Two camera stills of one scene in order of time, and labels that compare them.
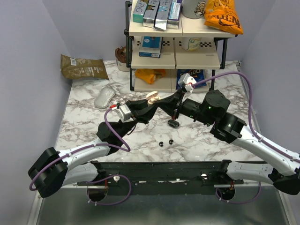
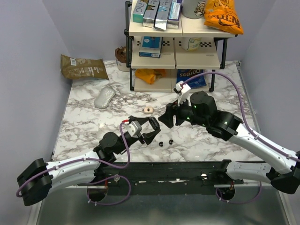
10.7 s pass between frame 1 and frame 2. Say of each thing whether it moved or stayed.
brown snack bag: stayed
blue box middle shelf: stayed
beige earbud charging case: moved
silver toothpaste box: stayed
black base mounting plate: stayed
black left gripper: moved
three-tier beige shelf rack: stayed
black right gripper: moved
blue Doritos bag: stayed
